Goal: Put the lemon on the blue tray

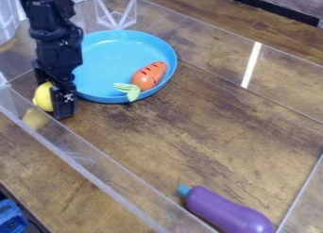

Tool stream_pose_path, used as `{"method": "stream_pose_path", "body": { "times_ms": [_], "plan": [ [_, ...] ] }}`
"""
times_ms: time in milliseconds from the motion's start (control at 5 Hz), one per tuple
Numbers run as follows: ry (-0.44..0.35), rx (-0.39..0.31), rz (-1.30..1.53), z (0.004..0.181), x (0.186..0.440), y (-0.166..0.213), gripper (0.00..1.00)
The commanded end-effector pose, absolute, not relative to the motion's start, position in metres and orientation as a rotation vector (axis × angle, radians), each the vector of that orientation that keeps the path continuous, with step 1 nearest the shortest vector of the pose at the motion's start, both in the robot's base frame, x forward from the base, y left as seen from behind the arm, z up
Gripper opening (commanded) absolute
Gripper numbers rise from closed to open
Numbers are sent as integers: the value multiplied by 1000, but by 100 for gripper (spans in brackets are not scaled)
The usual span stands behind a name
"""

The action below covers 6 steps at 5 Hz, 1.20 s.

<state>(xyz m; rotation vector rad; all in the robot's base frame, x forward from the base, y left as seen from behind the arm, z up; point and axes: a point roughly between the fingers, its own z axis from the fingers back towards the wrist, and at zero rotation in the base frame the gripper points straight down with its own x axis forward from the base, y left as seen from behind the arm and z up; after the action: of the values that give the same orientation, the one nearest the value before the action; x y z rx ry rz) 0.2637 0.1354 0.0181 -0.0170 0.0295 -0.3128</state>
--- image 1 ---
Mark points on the yellow toy lemon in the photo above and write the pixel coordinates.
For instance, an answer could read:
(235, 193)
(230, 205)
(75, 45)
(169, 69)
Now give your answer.
(42, 97)

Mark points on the purple toy eggplant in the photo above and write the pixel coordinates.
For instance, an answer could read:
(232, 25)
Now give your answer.
(231, 217)

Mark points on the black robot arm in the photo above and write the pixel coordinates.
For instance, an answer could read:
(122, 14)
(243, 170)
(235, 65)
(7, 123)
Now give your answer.
(49, 15)

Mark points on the clear acrylic enclosure wall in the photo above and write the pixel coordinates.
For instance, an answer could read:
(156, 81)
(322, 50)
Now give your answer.
(235, 125)

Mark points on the orange toy carrot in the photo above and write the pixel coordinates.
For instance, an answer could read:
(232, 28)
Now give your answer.
(145, 79)

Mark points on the blue object at corner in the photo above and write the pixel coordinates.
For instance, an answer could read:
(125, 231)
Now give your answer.
(12, 219)

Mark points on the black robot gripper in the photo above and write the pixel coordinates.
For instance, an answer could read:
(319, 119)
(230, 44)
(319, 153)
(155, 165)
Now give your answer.
(58, 57)

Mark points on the blue round plastic tray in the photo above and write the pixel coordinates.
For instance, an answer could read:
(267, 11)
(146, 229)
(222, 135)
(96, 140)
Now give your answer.
(114, 54)

